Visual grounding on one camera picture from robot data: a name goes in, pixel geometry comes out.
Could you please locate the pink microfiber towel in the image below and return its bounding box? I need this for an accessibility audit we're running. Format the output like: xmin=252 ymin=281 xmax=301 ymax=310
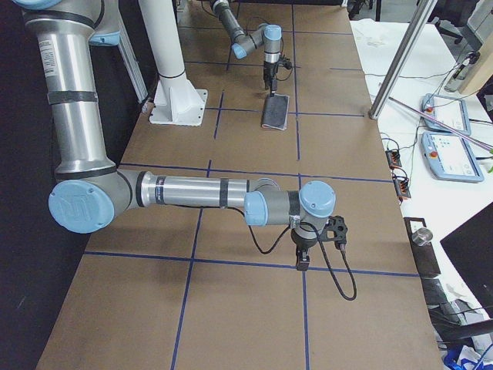
xmin=261 ymin=94 xmax=289 ymax=130

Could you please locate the silver metal cup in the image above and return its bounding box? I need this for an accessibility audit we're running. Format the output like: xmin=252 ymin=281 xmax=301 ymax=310
xmin=411 ymin=227 xmax=434 ymax=247

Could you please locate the white camera mast pole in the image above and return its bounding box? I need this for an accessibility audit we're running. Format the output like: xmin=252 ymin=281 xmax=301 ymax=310
xmin=139 ymin=0 xmax=208 ymax=126

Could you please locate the lower teach pendant tablet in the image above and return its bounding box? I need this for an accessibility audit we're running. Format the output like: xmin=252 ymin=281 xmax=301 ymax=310
xmin=421 ymin=131 xmax=484 ymax=183

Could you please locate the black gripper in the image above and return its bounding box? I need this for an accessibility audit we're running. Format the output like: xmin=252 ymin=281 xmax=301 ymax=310
xmin=290 ymin=225 xmax=318 ymax=271
xmin=263 ymin=61 xmax=278 ymax=93

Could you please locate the black flat tray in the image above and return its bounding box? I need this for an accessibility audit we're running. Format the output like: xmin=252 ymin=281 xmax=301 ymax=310
xmin=404 ymin=217 xmax=441 ymax=279

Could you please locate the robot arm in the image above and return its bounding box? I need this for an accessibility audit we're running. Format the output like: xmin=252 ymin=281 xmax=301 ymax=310
xmin=210 ymin=0 xmax=282 ymax=96
xmin=12 ymin=1 xmax=347 ymax=271

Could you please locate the lower orange terminal block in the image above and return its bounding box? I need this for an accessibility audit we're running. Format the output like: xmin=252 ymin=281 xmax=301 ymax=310
xmin=392 ymin=175 xmax=411 ymax=202

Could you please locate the teach pendant tablet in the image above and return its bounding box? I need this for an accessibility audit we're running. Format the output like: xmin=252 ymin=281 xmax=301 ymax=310
xmin=421 ymin=131 xmax=484 ymax=183
xmin=421 ymin=93 xmax=471 ymax=136

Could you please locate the aluminium frame post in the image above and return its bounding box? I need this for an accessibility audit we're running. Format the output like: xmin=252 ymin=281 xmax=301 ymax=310
xmin=369 ymin=0 xmax=438 ymax=120

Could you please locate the orange terminal block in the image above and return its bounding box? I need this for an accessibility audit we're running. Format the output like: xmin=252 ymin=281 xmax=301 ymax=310
xmin=392 ymin=175 xmax=411 ymax=202
xmin=385 ymin=149 xmax=402 ymax=170

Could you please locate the upper orange terminal block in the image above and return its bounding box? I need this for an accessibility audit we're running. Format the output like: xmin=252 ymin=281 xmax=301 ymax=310
xmin=385 ymin=149 xmax=402 ymax=170

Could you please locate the black monitor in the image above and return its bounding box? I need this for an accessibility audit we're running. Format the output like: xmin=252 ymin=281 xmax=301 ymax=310
xmin=441 ymin=204 xmax=492 ymax=315

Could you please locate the upper teach pendant tablet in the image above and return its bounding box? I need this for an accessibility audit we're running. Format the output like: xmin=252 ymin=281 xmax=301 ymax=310
xmin=421 ymin=93 xmax=471 ymax=136

